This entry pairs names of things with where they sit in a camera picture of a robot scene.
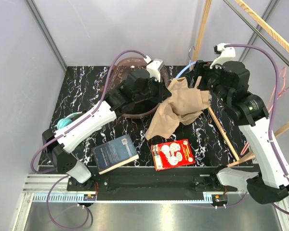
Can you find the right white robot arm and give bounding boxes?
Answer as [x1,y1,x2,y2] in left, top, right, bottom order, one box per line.
[188,60,289,204]

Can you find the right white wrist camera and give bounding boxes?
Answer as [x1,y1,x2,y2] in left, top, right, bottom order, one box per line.
[210,43,236,69]

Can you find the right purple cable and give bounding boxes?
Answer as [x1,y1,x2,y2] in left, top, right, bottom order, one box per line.
[190,44,289,215]

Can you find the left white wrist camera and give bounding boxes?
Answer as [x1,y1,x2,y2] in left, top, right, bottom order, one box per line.
[146,59,164,82]

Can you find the teal headphones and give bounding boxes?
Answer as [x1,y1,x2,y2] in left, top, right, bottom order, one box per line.
[56,117,72,129]

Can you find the metal hanging rail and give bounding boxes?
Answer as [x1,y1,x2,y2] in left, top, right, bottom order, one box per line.
[224,0,289,68]

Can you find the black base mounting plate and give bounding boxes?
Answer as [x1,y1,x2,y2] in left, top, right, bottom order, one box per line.
[67,167,236,203]

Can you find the wooden clothes rack frame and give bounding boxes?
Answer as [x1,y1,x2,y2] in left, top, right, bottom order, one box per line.
[190,0,289,167]

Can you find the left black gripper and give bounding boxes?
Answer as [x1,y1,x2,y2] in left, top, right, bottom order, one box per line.
[134,74,171,103]

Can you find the pink wire hanger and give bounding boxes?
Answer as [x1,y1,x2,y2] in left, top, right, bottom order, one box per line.
[240,66,289,156]

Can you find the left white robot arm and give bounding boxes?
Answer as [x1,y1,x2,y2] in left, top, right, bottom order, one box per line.
[42,69,171,191]

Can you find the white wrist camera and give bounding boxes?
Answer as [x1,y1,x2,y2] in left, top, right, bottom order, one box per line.
[210,43,236,69]
[146,59,164,82]

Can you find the blue hanger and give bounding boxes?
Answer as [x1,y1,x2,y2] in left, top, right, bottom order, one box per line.
[175,46,196,79]

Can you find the dark blue book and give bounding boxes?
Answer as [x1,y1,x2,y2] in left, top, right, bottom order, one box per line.
[93,134,139,175]

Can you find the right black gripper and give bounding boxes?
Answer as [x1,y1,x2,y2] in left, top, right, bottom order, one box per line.
[184,60,231,104]

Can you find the beige t shirt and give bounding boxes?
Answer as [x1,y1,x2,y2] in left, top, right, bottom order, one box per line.
[145,77,211,140]

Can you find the red printed package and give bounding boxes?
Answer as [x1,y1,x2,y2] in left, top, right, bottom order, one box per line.
[151,139,196,171]

